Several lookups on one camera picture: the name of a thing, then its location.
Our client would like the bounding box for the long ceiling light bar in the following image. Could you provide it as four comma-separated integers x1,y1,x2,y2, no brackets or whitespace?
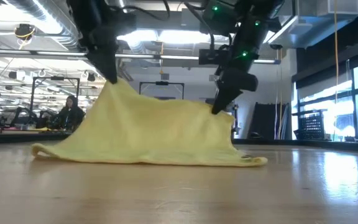
116,53,282,65
0,49,90,60

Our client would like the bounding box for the person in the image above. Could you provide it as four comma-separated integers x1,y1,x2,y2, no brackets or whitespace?
57,95,86,132

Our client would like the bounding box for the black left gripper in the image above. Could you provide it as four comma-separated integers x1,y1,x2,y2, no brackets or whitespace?
68,0,137,85

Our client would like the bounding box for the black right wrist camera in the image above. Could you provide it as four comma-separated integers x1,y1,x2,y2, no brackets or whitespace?
198,48,231,66

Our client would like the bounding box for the black leaning panel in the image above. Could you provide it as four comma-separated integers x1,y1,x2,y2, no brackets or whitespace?
247,102,291,140

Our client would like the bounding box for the black round ceiling sensor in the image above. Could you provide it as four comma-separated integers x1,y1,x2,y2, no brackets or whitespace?
13,23,37,41

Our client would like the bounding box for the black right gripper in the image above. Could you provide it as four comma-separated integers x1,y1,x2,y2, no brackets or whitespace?
199,0,286,116

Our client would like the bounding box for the black looped gripper cable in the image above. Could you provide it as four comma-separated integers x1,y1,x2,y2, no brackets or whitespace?
109,0,172,22

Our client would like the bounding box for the black metal gantry frame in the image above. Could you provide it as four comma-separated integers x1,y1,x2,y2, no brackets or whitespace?
139,81,185,101
29,76,81,125

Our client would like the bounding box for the black plastic crate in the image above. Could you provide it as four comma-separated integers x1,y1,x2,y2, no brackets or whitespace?
297,113,326,140

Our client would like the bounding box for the yellow microfiber towel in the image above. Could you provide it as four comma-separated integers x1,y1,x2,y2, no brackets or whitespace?
30,77,269,168

